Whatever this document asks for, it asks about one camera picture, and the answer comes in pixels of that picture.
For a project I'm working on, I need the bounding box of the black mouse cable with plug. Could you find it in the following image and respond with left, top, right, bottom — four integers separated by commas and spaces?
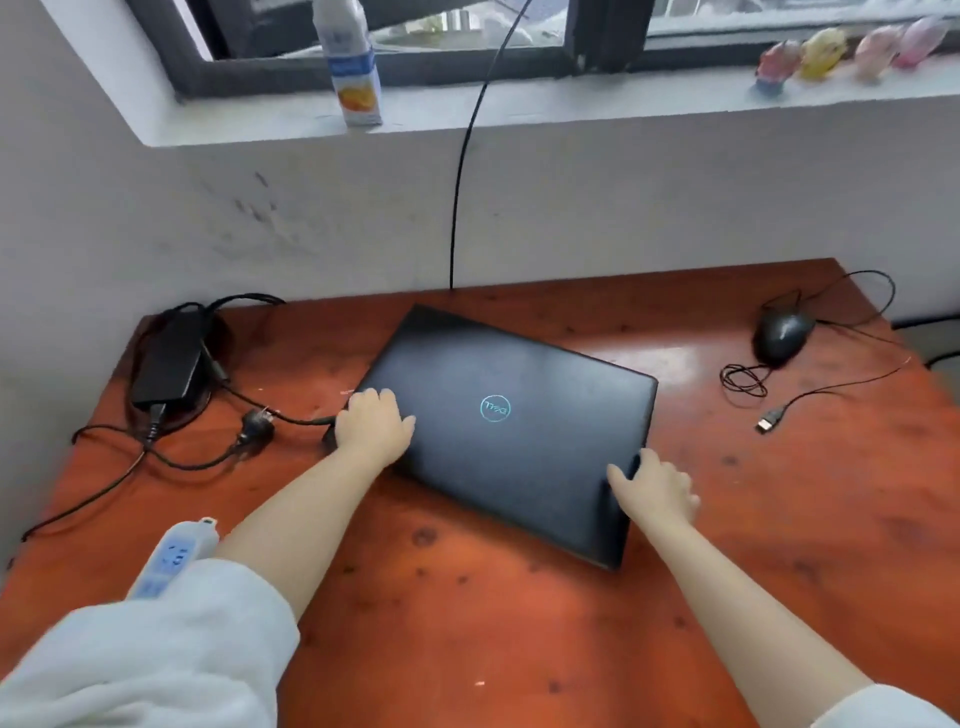
720, 270, 912, 436

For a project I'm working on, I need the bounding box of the person's left forearm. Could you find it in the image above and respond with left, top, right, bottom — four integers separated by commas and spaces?
213, 446, 391, 624

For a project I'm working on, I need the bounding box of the black power cord with plug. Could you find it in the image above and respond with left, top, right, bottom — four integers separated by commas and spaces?
21, 405, 277, 543

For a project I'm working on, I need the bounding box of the dark window frame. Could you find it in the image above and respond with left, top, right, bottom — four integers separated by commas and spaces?
123, 0, 960, 100

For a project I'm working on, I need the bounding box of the pink toy figurine blue base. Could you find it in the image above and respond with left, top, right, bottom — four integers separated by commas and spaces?
752, 39, 804, 97

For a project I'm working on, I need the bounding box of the white left sleeve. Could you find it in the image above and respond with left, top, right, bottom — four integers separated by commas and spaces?
0, 558, 301, 728

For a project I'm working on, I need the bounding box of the white sleeve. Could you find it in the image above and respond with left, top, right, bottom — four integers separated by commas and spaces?
0, 558, 301, 728
810, 684, 960, 728

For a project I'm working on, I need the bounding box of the white power strip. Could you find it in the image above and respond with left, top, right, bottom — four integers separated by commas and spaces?
126, 516, 221, 601

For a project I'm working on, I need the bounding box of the yellow toy figurine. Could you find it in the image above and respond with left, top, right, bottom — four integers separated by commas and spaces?
797, 27, 849, 81

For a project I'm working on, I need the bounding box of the black computer mouse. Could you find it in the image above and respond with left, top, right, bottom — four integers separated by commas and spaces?
752, 306, 817, 369

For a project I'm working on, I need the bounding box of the black adapter output cable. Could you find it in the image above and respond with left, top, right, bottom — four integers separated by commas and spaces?
150, 292, 336, 429

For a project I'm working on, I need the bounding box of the black laptop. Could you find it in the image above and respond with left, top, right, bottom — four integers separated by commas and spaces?
322, 303, 660, 571

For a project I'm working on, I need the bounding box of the black laptop power adapter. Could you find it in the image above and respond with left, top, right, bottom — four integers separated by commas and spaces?
131, 309, 215, 412

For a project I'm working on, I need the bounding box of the black hanging cable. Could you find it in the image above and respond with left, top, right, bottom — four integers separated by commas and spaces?
448, 0, 534, 292

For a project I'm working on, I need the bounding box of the pale pink toy figurine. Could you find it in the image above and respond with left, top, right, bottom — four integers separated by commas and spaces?
853, 24, 905, 80

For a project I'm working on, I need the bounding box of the person's right hand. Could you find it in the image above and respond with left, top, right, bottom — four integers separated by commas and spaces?
606, 447, 702, 534

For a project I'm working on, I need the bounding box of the white right sleeve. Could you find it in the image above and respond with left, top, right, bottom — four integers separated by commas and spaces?
810, 684, 960, 728

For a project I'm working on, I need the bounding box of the person's right forearm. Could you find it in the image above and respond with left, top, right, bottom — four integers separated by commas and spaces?
637, 513, 875, 728

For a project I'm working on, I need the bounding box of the person's left hand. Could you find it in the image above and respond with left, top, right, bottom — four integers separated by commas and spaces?
333, 387, 417, 474

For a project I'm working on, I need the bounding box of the white bottle with orange label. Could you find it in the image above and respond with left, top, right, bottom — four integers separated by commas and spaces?
312, 0, 384, 129

